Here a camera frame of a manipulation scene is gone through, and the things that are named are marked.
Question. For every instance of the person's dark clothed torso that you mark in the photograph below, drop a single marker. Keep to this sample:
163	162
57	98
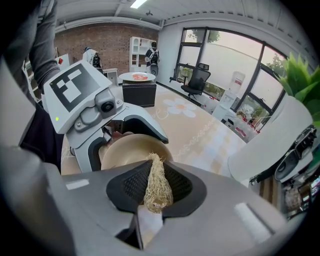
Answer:
42	140

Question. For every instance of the ceiling light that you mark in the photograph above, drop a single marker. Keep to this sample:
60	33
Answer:
138	3

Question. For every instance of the person's left forearm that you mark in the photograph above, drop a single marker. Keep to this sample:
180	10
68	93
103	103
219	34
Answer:
42	50

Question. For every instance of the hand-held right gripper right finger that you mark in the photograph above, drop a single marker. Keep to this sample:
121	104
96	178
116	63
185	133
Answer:
220	212

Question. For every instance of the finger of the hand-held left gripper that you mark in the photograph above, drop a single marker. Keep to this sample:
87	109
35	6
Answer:
85	157
147	120

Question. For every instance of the beige loofah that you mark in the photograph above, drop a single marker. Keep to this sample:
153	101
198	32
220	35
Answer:
157	185

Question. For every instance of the tall white cabinet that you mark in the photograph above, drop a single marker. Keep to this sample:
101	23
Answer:
136	50

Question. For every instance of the black appliance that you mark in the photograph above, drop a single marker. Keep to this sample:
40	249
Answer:
292	165

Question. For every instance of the small white side table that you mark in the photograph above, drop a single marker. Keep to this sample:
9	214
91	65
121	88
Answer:
111	75

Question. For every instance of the white board with red mark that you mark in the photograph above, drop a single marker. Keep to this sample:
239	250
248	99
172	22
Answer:
62	61

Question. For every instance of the brown ceramic bowl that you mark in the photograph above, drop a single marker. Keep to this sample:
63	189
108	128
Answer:
132	150

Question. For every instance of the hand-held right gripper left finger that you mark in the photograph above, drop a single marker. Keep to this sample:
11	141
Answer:
95	200

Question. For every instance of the green plant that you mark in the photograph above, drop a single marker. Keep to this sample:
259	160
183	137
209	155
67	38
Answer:
300	82

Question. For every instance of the white water dispenser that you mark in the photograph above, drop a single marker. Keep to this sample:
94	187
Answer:
226	100

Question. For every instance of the white round plate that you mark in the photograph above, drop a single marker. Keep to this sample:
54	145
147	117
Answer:
125	76

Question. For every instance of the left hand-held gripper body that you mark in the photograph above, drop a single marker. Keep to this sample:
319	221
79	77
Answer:
75	90

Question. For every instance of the black framed window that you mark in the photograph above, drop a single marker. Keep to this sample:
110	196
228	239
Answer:
225	55

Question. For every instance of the black box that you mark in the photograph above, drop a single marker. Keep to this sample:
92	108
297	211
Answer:
138	95

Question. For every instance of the black office chair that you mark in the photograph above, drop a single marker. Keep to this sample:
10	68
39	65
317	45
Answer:
197	77

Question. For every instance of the red shrimp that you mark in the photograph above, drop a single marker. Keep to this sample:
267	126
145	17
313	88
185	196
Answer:
143	78
136	75

